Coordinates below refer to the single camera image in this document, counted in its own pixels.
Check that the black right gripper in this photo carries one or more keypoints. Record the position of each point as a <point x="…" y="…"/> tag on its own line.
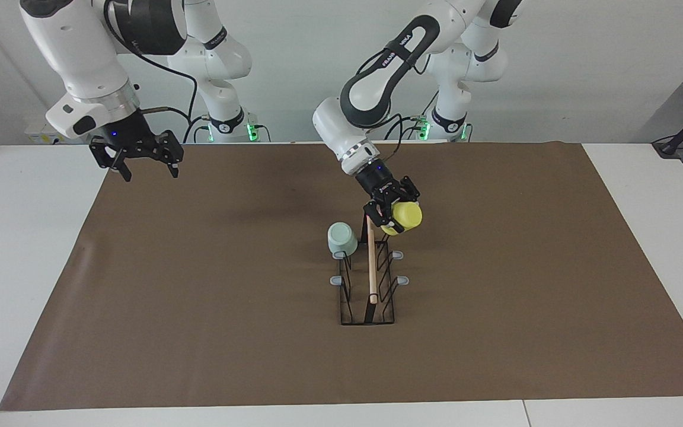
<point x="125" y="139"/>

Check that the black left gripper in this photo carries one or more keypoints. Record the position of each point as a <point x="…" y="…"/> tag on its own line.
<point x="380" y="181"/>

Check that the yellow plastic cup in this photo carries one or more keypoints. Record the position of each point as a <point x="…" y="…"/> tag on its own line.
<point x="407" y="216"/>

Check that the pale green plastic cup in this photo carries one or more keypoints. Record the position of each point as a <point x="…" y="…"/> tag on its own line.
<point x="341" y="240"/>

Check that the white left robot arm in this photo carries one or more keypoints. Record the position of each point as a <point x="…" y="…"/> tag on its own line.
<point x="377" y="89"/>

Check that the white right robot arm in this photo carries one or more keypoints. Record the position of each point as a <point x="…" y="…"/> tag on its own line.
<point x="74" y="47"/>

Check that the brown table mat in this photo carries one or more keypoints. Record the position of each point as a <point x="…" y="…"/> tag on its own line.
<point x="341" y="362"/>

